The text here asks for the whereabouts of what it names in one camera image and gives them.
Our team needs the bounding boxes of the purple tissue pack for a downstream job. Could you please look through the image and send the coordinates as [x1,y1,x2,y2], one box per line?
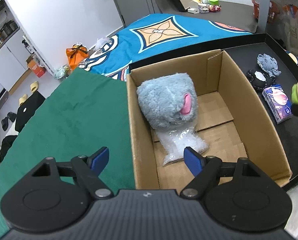
[262,84,292,124]

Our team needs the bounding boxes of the white soft bundle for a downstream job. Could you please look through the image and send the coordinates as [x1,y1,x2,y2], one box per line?
[155,124,209,166]

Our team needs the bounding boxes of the black heart soft toy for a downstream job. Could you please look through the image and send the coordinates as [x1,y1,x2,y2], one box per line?
[246,70,276,92]

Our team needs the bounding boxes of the grey fluffy plush toy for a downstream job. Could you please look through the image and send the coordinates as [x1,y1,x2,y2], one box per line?
[136,73,198,129]

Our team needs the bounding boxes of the black shallow tray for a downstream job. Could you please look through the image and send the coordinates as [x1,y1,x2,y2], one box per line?
[127,34,298,190]

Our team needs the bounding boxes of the green cloth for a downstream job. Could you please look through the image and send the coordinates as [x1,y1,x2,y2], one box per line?
[0,70,135,237]

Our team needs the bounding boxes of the black chair back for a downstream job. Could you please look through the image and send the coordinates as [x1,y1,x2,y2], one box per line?
[15,91,46,133]

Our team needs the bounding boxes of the yellow slippers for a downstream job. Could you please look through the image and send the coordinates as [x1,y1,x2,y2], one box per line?
[18,80,40,106]

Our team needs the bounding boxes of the red basket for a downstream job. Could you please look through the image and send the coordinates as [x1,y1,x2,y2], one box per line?
[251,0,280,21]

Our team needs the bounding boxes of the orange gift bag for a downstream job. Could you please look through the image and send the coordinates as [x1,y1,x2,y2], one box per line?
[66,44,89,70]

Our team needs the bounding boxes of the blue patterned blanket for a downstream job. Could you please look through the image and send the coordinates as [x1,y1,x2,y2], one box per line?
[78,14,288,81]

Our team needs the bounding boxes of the grey sofa mattress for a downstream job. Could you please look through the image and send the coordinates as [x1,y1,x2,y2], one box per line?
[107,0,260,34]

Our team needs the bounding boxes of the orange cardboard box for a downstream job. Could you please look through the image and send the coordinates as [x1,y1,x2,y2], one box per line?
[26,55,46,77]

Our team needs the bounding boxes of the green cup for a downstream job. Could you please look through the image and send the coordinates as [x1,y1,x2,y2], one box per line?
[209,0,219,5]

